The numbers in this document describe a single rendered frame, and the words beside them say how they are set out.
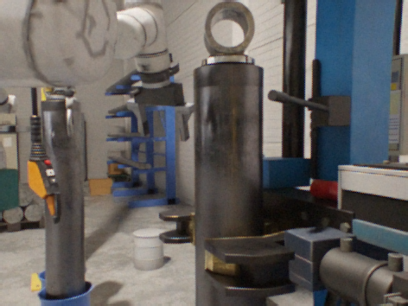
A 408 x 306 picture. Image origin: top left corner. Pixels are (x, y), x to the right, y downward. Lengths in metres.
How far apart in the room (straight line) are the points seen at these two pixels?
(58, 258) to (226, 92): 1.59
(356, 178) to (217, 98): 0.42
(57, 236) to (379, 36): 1.84
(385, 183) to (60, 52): 0.72
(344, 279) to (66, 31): 0.71
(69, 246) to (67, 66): 1.91
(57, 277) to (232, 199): 1.52
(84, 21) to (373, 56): 1.05
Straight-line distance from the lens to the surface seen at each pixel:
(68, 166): 2.29
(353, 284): 0.90
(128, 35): 0.82
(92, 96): 11.82
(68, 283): 2.43
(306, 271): 0.98
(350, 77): 1.34
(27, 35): 0.52
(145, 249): 3.75
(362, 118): 1.36
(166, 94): 0.99
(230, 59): 1.13
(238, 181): 1.09
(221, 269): 0.99
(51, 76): 0.54
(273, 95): 0.94
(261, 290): 0.92
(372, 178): 0.97
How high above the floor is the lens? 1.27
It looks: 4 degrees down
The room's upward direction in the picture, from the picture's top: 1 degrees counter-clockwise
